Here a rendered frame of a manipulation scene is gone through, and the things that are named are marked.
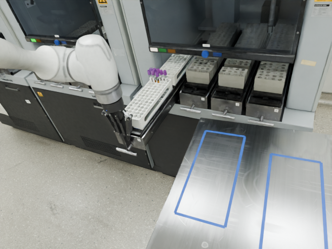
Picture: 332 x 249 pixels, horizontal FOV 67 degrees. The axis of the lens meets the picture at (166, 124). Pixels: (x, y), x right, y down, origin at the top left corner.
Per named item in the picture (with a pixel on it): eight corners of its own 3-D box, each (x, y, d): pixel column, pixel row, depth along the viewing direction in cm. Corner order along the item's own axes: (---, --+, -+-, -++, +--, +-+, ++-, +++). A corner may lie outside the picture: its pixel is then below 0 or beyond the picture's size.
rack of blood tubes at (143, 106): (155, 87, 122) (152, 76, 118) (173, 90, 118) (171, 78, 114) (122, 127, 104) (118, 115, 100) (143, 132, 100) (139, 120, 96)
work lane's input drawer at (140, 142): (181, 63, 150) (180, 49, 144) (203, 65, 144) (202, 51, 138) (112, 150, 104) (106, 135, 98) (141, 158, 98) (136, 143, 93)
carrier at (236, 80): (245, 86, 109) (246, 74, 105) (244, 89, 108) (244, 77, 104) (219, 83, 114) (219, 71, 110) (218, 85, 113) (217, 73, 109)
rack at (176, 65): (180, 56, 142) (179, 46, 138) (197, 58, 138) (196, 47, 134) (156, 85, 124) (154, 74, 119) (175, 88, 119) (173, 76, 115)
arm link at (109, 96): (102, 74, 86) (107, 89, 90) (85, 89, 81) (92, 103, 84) (124, 77, 82) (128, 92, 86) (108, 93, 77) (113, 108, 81)
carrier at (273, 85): (283, 91, 103) (285, 78, 99) (282, 94, 101) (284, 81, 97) (254, 87, 107) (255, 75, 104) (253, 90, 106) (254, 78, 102)
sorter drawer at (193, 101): (221, 41, 163) (221, 27, 157) (243, 43, 157) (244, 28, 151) (176, 110, 117) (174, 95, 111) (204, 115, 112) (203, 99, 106)
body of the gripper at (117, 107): (126, 93, 86) (133, 113, 92) (106, 89, 89) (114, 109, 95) (114, 106, 81) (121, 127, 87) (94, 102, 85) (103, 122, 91)
